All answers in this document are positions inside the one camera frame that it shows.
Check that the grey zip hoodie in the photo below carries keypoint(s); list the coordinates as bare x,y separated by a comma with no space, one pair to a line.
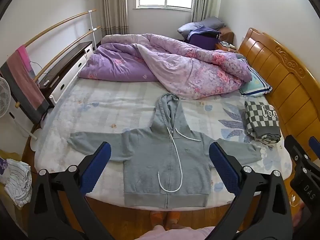
150,160

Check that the folded checkered blanket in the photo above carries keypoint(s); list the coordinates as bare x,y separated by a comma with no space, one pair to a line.
260,122

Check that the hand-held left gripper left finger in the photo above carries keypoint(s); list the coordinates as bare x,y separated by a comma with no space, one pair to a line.
96,166

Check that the white electric fan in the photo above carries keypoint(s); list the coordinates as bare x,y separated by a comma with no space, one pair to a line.
3,97

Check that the wooden nightstand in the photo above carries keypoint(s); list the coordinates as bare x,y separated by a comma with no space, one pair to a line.
227,38

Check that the blue and white pillow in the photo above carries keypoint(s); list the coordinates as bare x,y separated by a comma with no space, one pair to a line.
257,82

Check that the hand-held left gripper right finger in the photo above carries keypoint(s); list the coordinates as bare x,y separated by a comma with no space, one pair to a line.
222,165

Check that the purple floral quilt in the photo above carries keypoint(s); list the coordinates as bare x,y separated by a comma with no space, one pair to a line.
175,67

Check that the long wooden rail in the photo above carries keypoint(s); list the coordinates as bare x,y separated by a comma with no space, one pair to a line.
70,46
57,25

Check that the dark-topped white cabinet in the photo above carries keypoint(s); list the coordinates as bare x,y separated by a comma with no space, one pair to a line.
67,62

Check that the striped beige curtain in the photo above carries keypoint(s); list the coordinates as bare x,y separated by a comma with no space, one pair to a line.
115,7
205,0

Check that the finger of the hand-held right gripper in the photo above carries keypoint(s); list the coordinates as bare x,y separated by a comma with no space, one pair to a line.
296,152
315,143

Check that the wooden headboard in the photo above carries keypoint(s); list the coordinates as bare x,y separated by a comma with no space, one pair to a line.
282,80

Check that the pile of striped cloth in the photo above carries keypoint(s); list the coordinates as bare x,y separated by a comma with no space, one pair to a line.
17,182

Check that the white rail post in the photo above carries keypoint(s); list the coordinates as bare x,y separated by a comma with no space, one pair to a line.
92,30

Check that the grey pillow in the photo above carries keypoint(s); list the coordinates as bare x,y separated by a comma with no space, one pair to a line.
212,23

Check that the pink and grey towel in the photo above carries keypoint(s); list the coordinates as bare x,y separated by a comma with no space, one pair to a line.
22,85

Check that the bed with floral sheet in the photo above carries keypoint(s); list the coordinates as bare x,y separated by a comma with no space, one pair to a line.
105,110

